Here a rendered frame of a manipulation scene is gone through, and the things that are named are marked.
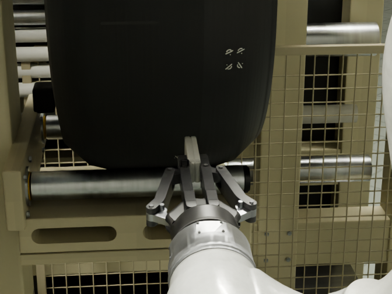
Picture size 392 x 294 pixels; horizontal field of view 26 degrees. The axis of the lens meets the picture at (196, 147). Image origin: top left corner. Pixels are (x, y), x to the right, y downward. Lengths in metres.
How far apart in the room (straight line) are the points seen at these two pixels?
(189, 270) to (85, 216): 0.52
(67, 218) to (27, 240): 0.07
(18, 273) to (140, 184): 0.29
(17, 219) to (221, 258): 0.54
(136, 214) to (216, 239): 0.47
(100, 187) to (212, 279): 0.55
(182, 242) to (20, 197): 0.47
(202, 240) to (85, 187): 0.49
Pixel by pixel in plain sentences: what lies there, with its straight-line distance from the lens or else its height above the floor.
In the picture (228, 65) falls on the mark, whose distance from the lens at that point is 1.12.
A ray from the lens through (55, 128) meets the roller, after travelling 1.58.
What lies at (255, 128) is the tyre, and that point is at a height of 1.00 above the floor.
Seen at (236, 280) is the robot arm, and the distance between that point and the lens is 0.78.
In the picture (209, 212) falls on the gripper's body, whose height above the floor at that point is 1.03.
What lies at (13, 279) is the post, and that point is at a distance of 1.48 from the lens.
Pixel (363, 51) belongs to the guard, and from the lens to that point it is 1.81.
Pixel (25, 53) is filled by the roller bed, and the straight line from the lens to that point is 1.74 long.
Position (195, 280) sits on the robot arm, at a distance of 0.79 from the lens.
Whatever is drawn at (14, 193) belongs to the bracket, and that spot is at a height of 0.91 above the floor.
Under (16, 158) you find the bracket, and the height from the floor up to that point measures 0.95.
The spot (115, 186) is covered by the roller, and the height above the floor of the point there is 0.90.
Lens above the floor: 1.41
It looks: 20 degrees down
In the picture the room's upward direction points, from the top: straight up
